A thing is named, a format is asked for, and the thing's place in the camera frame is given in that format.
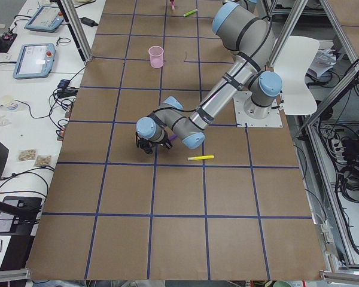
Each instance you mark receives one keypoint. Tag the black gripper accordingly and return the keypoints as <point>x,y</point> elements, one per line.
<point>164,142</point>

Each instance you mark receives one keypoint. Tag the purple marker pen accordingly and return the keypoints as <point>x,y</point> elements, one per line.
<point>173,137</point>

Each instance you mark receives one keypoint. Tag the pink mesh cup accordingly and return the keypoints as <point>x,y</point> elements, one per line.
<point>156,56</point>

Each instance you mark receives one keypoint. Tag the yellow marker pen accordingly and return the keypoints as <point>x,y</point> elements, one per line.
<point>201,157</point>

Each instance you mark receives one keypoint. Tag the small snack bag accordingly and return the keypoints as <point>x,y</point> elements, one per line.
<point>43,160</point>
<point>27,155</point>

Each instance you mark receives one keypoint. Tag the black power adapter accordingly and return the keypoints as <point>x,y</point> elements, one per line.
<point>88,22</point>

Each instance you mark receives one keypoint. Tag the lower blue teach pendant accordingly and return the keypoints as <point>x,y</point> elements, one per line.
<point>34,61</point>

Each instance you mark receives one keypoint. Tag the blue teach pendant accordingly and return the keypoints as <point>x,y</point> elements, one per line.
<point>34,61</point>
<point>46,19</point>

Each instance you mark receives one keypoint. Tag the green marker pen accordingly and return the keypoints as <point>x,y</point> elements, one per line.
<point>190,12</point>

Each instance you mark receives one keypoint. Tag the black monitor stand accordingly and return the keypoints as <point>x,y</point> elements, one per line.
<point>18,215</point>

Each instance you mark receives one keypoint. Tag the upper blue teach pendant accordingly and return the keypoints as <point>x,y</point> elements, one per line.
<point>46,19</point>

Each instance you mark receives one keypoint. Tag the white chair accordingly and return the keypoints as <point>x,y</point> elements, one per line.
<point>292,65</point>

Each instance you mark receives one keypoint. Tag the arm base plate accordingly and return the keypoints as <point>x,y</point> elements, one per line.
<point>248,114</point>

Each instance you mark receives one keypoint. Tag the aluminium frame post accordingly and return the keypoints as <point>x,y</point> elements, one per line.
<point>71,17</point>

